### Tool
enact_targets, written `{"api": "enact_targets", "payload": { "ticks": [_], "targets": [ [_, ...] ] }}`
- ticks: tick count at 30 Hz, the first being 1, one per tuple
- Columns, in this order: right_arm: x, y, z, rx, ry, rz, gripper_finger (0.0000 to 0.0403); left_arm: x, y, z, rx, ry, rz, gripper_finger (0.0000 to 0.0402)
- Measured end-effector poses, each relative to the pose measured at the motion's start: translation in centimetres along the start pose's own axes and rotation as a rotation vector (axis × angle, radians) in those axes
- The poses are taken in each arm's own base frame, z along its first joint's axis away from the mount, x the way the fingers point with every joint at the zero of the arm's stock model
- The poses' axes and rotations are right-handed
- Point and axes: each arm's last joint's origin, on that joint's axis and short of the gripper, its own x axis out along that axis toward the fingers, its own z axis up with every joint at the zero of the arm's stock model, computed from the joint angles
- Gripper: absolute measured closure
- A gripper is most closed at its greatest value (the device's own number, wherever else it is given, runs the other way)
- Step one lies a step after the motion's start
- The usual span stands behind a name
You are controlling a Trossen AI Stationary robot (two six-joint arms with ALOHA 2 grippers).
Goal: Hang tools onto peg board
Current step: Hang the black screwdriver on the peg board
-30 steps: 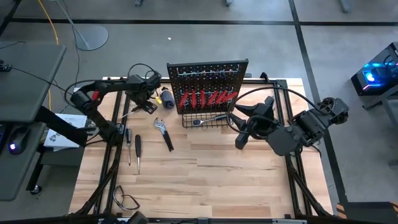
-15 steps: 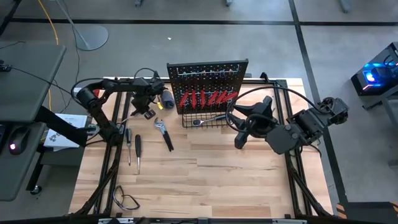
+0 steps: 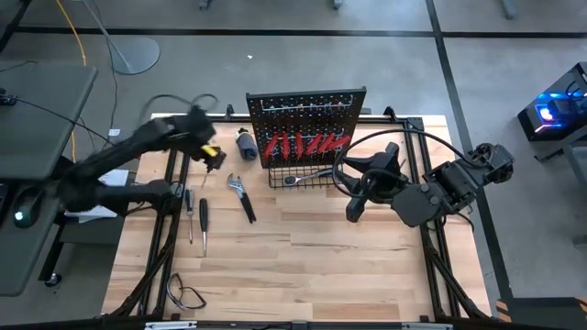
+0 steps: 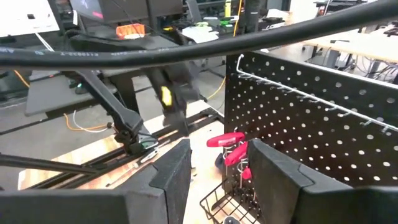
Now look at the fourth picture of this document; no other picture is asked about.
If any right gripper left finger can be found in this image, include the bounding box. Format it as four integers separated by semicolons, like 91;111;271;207
0;139;192;224

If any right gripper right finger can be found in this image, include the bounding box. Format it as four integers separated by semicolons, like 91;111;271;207
247;138;398;224

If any white papers pile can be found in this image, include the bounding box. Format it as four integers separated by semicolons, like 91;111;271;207
182;24;220;44

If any black metal pegboard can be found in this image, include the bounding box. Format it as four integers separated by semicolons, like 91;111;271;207
224;51;398;187

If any orange box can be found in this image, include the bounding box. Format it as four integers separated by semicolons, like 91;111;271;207
115;23;146;40

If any black monitor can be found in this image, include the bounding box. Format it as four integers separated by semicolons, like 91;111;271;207
70;0;184;24

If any black computer mouse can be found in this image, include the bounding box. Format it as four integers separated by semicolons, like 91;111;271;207
73;81;91;95

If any grey mouse shelf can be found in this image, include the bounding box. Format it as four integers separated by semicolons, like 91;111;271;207
24;74;119;118

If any wooden workbench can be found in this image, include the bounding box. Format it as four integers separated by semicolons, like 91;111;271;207
303;27;398;63

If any white box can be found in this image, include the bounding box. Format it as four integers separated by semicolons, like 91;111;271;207
0;0;60;38

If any yellow cable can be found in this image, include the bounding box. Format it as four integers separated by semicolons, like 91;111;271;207
206;0;243;101

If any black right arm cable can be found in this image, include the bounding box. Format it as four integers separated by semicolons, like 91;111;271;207
0;0;398;71

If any black aluminium table frame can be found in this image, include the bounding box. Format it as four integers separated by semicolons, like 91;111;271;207
0;107;225;191

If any black wire basket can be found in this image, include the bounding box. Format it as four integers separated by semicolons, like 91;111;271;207
199;177;262;224

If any orange floor cable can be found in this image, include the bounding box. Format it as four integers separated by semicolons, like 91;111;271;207
12;70;109;132

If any chrome hook rail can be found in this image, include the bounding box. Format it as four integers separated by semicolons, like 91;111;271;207
235;54;398;134

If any white floor cable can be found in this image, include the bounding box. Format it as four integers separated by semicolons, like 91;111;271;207
73;110;109;134

